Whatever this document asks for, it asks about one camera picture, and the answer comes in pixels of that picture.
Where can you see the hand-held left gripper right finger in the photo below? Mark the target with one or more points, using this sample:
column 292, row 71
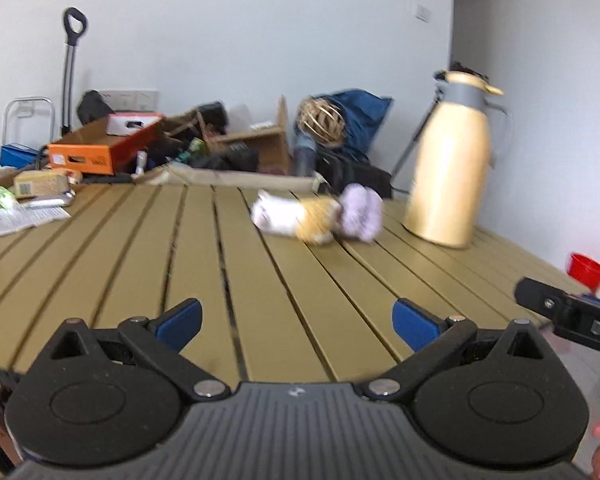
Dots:
column 412, row 325

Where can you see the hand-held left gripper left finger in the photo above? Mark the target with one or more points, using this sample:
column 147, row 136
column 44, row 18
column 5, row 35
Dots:
column 182, row 320

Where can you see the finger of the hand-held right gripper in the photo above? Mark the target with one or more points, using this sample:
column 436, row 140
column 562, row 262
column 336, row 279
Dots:
column 537, row 297

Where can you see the red plastic cup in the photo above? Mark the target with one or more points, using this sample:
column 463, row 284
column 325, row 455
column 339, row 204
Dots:
column 585, row 267

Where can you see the purple yarn scrunchie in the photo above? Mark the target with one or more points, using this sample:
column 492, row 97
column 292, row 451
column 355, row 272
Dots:
column 360, row 212

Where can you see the white and yellow plush hamster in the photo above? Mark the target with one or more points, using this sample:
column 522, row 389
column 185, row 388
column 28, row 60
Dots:
column 280, row 215

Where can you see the beige cardboard sheet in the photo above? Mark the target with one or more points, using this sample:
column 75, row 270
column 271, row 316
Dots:
column 205, row 176

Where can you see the yellow thermos jug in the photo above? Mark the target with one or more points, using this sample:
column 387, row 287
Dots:
column 447, row 175

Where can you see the black suitcase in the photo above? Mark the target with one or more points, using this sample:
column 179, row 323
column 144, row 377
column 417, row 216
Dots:
column 360, row 175

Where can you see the black cloth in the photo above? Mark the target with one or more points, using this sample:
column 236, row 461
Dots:
column 230, row 162

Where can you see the silver foil pouch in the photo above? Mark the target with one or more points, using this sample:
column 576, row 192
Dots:
column 47, row 201

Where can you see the orange cardboard box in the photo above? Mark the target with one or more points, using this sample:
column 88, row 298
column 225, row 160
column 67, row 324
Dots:
column 80, row 160

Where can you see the printed paper leaflet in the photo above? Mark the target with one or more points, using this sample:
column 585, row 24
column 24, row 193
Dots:
column 15, row 222

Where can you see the open brown cardboard box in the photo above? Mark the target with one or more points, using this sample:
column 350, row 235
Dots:
column 280, row 150

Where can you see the small tan cardboard box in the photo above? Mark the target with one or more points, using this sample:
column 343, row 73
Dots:
column 40, row 182

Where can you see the grey blue water bottle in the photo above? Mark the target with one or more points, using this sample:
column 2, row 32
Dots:
column 305, row 157

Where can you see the white and red box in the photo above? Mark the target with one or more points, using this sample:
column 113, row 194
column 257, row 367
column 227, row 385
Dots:
column 130, row 124

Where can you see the black square box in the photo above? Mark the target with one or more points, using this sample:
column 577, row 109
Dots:
column 212, row 115

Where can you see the blue fabric bag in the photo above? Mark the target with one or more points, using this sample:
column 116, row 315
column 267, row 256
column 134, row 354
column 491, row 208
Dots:
column 365, row 115

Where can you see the green small bottle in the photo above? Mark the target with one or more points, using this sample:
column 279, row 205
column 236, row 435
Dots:
column 5, row 196

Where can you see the woven rattan ball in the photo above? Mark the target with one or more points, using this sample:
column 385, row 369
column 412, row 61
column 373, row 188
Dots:
column 322, row 122

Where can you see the black bag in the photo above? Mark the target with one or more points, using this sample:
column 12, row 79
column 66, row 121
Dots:
column 95, row 107

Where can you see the blue box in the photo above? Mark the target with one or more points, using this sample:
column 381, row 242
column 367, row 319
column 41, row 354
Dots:
column 17, row 156

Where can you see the black camera tripod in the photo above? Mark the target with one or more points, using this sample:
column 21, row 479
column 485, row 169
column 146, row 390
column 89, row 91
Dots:
column 410, row 145

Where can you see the white wall socket row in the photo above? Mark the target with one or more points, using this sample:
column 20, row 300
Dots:
column 140, row 100

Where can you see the silver hand truck frame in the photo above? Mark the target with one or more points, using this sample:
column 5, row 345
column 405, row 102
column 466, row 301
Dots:
column 30, row 100

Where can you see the white light switch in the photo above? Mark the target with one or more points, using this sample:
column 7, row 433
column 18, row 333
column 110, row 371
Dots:
column 421, row 13

